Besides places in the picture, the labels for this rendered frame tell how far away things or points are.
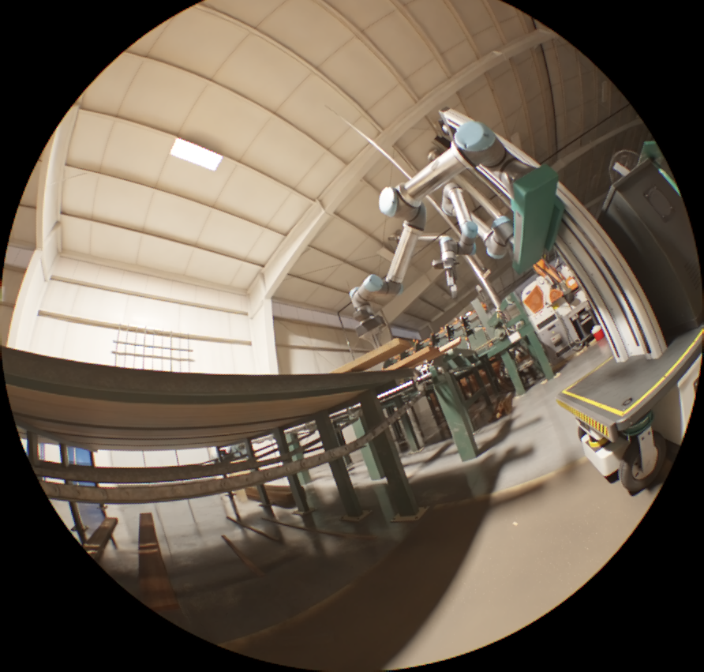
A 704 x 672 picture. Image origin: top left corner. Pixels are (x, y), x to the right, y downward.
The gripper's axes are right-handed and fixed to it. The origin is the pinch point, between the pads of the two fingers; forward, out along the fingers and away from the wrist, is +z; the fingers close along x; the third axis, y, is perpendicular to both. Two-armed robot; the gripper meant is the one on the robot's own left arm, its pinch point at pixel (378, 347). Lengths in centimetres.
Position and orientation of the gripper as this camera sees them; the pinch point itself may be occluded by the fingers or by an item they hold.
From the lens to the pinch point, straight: 104.7
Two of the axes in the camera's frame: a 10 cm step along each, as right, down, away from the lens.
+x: -7.9, 4.8, 3.9
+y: 5.3, 2.1, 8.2
